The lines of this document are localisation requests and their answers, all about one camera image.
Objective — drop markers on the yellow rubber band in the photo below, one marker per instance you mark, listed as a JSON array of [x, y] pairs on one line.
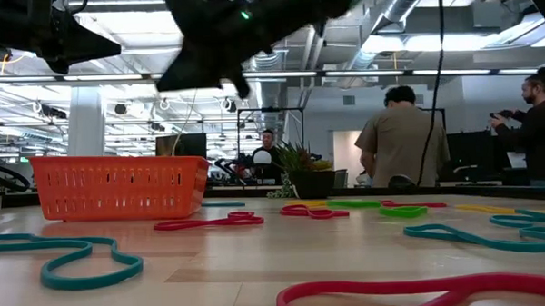
[[483, 208], [303, 203]]

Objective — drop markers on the green rubber band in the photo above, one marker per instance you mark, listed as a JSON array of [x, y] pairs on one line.
[[388, 211], [351, 204]]

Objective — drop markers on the black aluminium table frame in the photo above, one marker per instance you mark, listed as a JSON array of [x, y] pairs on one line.
[[505, 192]]

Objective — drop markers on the orange plastic basket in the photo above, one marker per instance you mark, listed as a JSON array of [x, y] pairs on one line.
[[119, 185]]

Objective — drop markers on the white pillar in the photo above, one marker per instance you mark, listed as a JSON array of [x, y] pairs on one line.
[[85, 123]]

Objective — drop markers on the black phone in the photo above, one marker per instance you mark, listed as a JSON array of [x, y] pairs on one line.
[[503, 114]]

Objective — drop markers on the person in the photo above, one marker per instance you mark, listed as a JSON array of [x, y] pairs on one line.
[[399, 139], [268, 146], [544, 130]]

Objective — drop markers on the long ceiling light bar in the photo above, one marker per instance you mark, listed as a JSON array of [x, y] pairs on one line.
[[279, 74]]

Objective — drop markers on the potted succulent plant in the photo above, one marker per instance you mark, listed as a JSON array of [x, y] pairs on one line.
[[312, 183]]

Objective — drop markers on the black computer monitor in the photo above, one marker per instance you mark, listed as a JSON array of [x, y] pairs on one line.
[[472, 155], [186, 144]]

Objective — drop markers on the black office chair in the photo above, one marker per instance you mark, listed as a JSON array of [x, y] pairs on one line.
[[401, 181]]

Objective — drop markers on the white globe lamp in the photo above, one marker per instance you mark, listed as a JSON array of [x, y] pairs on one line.
[[262, 157]]

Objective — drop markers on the red rubber band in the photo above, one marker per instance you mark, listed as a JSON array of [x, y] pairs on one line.
[[188, 225], [420, 205], [395, 286], [322, 215]]

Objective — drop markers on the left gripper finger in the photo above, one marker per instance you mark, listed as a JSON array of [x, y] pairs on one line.
[[58, 66], [91, 45]]

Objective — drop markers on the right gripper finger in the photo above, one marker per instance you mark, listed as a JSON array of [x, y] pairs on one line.
[[192, 69], [244, 70]]

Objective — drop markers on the silver ceiling duct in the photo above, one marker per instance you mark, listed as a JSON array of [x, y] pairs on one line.
[[403, 3]]

